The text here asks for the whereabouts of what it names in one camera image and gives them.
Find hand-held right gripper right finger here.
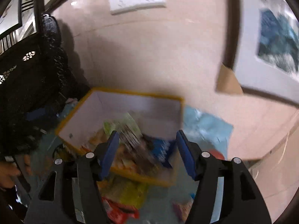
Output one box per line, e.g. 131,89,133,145
176,130,272,224

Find green snack packet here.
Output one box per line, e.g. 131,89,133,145
103,113,143,140

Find yellow cardboard box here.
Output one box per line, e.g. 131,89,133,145
55,87,185,187

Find red-brown snack bar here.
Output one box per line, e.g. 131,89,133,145
103,198,141,224

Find light blue printed cloth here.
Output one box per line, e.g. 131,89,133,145
23,105,234,224

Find blue snack packet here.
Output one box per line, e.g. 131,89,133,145
142,135,175,168

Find white cabinet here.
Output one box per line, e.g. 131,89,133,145
248,112,299,224

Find red apple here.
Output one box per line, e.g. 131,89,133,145
209,148,226,161

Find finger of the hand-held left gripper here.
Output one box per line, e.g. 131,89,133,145
24,108,50,122

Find person's left hand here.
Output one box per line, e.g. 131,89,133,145
0,161,22,189

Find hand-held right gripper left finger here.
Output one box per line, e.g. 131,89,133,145
24,131,120,224

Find framed lotus painting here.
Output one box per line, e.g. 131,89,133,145
215,0,299,109

